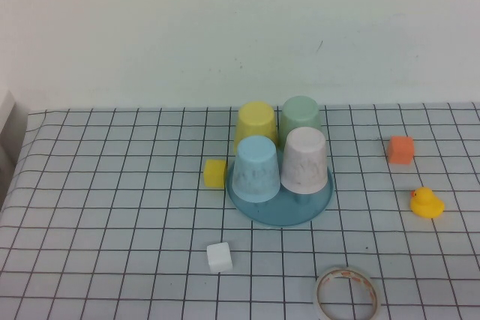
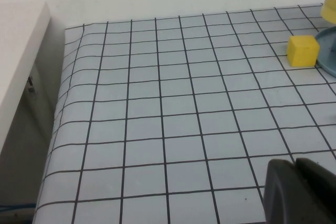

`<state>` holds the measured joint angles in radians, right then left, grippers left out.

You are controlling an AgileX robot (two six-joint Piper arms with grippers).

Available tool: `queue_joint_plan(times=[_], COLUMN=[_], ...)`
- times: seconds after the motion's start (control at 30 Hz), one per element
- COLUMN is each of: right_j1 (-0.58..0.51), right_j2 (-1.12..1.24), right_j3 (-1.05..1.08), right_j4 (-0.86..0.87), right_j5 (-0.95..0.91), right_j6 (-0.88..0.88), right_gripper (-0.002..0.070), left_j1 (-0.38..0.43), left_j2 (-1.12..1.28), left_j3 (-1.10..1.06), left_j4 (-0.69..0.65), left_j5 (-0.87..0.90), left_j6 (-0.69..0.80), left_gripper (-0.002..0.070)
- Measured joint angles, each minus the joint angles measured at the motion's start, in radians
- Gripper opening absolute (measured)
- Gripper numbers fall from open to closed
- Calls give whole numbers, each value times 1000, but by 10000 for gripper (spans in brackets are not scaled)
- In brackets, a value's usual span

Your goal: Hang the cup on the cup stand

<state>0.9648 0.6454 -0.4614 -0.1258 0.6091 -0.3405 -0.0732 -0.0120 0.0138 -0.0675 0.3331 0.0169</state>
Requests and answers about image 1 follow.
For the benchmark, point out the yellow plastic cup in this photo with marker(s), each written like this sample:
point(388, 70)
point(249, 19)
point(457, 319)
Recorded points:
point(255, 121)

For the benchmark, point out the grid pattern tablecloth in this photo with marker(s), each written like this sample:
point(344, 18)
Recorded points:
point(150, 222)

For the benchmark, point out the white furniture edge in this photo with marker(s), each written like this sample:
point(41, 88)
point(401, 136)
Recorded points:
point(5, 110)

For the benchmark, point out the blue cup stand tray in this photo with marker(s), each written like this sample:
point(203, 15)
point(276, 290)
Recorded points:
point(285, 215)

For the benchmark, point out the orange foam cube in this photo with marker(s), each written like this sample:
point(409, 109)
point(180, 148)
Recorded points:
point(400, 150)

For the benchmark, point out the pink marbled plastic cup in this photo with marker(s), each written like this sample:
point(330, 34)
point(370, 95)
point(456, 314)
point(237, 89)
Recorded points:
point(303, 162)

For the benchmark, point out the pale green plastic cup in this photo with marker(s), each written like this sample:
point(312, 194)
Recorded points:
point(300, 114)

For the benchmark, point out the yellow rubber duck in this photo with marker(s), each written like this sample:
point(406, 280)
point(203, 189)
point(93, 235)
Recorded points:
point(426, 205)

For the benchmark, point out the light blue plastic cup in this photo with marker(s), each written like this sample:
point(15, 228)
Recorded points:
point(257, 170)

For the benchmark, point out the clear adhesive tape roll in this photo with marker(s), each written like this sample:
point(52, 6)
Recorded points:
point(347, 271)

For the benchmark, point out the yellow foam cube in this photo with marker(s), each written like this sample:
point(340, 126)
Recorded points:
point(215, 174)

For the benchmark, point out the white foam cube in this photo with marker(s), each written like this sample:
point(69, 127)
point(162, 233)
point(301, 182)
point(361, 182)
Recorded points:
point(219, 258)

